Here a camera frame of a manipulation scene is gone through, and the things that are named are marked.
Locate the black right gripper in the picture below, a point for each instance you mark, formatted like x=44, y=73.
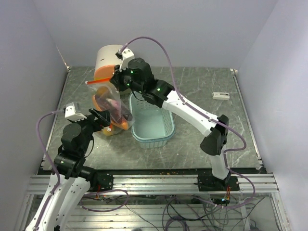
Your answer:
x=116, y=78

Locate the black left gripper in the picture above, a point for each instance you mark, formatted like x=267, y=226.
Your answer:
x=103, y=117

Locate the zip bag with fake food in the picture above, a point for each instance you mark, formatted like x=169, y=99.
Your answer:
x=105, y=96

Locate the light blue plastic basket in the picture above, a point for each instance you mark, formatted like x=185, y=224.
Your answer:
x=153, y=126

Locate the zip bag with fruit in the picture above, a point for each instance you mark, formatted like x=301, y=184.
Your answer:
x=113, y=129

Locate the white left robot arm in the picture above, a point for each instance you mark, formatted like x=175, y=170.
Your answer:
x=70, y=179

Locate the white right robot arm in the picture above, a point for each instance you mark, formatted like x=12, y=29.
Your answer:
x=137, y=76

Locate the round three-drawer cabinet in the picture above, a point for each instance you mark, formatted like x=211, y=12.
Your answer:
x=106, y=61

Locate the small white device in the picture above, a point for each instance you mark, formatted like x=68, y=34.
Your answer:
x=221, y=96

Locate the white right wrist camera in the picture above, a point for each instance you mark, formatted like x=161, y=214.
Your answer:
x=125, y=56

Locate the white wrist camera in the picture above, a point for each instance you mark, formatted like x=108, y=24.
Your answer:
x=125, y=56
x=72, y=112

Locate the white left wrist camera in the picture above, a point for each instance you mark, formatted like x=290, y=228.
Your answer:
x=72, y=112

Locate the aluminium frame rail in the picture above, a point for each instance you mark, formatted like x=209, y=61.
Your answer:
x=187, y=184

